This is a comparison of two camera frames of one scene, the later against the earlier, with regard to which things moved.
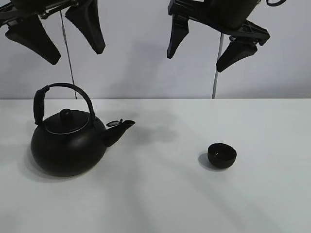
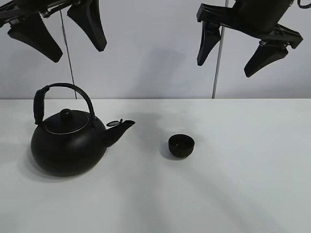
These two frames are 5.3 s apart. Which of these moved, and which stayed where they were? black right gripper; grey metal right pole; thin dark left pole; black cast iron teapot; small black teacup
Moved: small black teacup; black right gripper
Stayed: thin dark left pole; grey metal right pole; black cast iron teapot
